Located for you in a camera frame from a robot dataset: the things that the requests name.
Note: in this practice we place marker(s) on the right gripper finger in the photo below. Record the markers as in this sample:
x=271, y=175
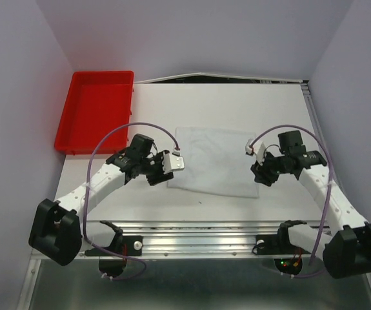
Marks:
x=256, y=168
x=267, y=181

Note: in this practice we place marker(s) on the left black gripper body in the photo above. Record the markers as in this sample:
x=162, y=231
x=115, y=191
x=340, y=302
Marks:
x=152, y=166

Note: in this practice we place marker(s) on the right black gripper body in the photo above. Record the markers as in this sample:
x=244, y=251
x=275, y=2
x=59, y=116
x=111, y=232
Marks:
x=272, y=166

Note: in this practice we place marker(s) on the white fabric skirt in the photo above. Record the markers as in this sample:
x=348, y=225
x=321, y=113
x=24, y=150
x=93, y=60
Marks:
x=215, y=162

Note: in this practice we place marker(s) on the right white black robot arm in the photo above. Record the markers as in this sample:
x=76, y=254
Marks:
x=342, y=241

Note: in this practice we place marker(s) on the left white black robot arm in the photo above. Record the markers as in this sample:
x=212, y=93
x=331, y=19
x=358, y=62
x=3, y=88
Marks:
x=59, y=228

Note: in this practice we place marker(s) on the red plastic tray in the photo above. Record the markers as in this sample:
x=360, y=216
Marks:
x=97, y=102

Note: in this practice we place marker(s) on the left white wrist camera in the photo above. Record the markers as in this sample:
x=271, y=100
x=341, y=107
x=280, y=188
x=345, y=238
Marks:
x=172, y=163

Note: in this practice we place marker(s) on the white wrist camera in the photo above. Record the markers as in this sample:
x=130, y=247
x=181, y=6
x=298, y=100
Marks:
x=256, y=148
x=172, y=163

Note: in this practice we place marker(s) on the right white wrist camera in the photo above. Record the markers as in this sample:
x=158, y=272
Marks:
x=256, y=148

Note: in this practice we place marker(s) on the aluminium front rail frame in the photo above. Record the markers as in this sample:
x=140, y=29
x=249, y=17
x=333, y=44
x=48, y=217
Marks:
x=203, y=240

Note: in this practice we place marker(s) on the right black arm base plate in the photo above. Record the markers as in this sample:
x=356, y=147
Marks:
x=279, y=244

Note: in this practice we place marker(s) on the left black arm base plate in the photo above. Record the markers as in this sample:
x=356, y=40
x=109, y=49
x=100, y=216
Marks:
x=127, y=246

